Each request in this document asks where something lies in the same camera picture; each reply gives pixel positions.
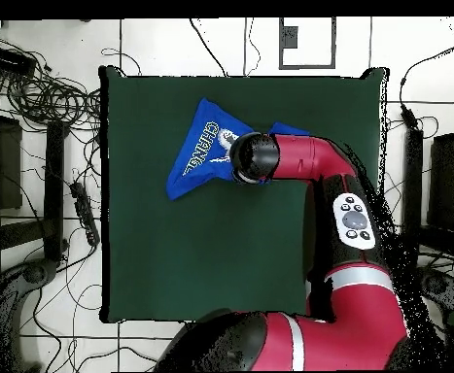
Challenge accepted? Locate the blue printed shirt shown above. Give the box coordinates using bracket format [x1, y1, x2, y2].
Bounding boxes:
[165, 97, 311, 202]

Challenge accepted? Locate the dark green tablecloth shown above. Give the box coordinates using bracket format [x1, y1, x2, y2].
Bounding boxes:
[98, 65, 390, 325]

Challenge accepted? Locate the black power strip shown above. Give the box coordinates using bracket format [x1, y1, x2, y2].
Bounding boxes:
[69, 181, 101, 247]

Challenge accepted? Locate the black stand beam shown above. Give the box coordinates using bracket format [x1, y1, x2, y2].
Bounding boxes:
[43, 121, 70, 261]
[401, 127, 425, 267]

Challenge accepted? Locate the grey chair base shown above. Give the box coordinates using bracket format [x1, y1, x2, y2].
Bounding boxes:
[0, 257, 58, 372]
[418, 267, 454, 312]

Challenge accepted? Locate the dark monitor panel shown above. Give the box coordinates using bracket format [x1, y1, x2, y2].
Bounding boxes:
[0, 88, 23, 211]
[428, 129, 454, 234]

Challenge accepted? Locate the black electronics box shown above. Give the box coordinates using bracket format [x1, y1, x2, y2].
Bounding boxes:
[0, 45, 38, 78]

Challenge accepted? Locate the grey rectangular frame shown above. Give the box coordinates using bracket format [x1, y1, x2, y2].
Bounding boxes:
[278, 17, 337, 70]

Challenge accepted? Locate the black cable with plug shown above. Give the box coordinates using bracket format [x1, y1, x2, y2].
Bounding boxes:
[399, 37, 454, 130]

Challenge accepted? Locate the black cable tangle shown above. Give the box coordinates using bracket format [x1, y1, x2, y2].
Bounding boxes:
[0, 32, 104, 135]

